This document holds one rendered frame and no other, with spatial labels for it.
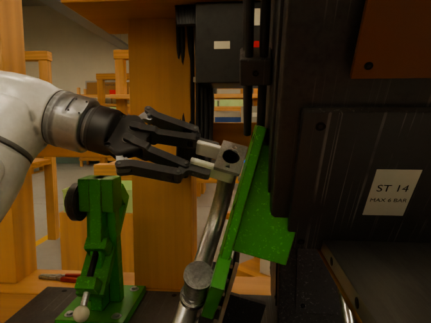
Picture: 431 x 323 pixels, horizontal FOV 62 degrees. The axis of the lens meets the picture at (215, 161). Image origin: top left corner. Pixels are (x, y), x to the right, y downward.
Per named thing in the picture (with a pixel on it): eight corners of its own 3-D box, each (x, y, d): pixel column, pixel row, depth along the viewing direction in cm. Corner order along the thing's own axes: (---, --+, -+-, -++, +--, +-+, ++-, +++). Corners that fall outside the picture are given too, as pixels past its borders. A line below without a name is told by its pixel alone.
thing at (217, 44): (285, 82, 67) (287, -2, 65) (195, 82, 69) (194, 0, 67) (279, 88, 79) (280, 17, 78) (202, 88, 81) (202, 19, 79)
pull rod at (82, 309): (85, 326, 61) (84, 293, 61) (70, 325, 62) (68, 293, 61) (99, 309, 67) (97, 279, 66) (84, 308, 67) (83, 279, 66)
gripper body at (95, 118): (74, 131, 52) (136, 148, 51) (101, 92, 57) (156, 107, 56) (84, 161, 58) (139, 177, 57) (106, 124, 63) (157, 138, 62)
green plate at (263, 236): (275, 307, 45) (325, 143, 42) (210, 288, 45) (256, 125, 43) (269, 269, 56) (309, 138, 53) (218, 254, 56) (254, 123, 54)
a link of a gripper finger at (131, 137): (126, 131, 55) (120, 136, 54) (192, 159, 53) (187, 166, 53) (127, 146, 58) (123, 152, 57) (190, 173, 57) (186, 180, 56)
